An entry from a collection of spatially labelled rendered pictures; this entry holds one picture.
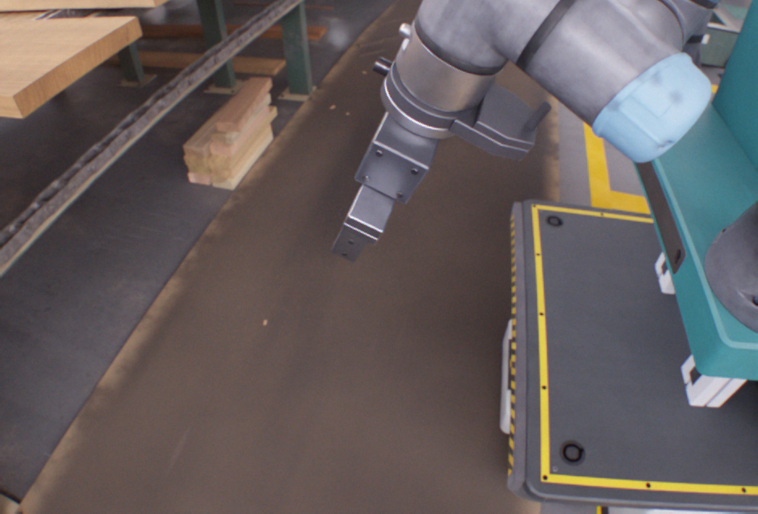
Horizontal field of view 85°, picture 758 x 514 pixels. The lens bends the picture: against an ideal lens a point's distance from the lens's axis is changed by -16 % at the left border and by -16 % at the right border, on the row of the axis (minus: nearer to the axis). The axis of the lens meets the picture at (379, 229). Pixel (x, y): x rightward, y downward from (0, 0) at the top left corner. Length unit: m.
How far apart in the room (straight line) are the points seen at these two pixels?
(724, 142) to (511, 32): 0.55
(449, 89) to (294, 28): 1.87
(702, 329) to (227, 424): 1.00
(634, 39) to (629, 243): 0.90
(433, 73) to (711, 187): 0.45
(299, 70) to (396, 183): 1.90
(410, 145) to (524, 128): 0.09
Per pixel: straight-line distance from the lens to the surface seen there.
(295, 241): 1.54
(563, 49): 0.31
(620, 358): 0.96
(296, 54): 2.24
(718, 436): 0.97
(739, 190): 0.72
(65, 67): 0.66
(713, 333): 0.53
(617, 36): 0.31
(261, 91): 1.93
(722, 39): 3.24
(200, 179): 1.87
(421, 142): 0.38
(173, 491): 1.20
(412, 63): 0.36
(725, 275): 0.53
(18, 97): 0.62
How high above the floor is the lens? 1.08
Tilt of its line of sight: 44 degrees down
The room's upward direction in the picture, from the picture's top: 1 degrees counter-clockwise
